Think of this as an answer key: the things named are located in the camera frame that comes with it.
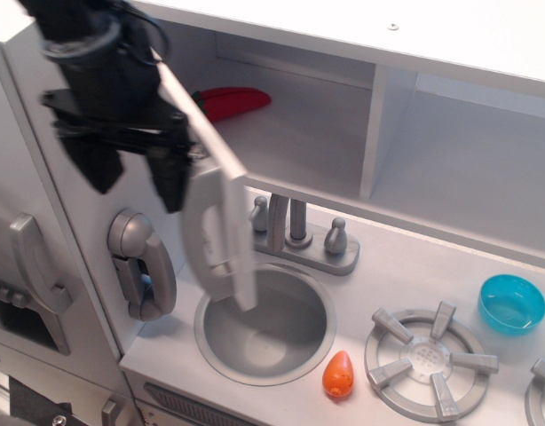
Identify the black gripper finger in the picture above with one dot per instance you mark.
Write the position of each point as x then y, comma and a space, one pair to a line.
100, 164
171, 173

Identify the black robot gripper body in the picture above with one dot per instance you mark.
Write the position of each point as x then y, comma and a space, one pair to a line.
103, 51

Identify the white toy microwave door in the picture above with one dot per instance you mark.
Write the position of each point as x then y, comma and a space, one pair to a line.
216, 234

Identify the red felt chili pepper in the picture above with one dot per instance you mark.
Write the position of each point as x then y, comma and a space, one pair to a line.
222, 103

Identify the grey toy faucet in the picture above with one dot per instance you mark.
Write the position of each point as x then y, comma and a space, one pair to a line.
281, 229

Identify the grey ice dispenser panel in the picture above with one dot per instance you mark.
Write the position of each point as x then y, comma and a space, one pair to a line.
22, 315

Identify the grey round toy sink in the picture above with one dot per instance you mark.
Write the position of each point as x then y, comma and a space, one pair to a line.
283, 338

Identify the grey oven control panel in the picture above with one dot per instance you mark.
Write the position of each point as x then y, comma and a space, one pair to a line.
192, 409

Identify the white toy kitchen cabinet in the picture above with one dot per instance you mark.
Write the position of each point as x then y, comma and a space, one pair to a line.
421, 123

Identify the orange toy carrot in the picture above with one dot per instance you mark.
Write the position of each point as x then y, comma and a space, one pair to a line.
338, 376

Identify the grey toy stove burner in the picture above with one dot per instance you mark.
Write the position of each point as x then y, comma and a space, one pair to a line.
426, 365

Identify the blue plastic bowl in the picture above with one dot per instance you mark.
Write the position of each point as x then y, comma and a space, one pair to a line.
511, 305

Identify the grey fridge door handle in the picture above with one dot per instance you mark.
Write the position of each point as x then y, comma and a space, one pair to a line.
33, 259

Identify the grey toy wall phone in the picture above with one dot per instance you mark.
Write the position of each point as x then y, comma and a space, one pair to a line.
143, 266

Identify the grey lower door handle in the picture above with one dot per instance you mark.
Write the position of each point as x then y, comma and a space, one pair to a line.
110, 413

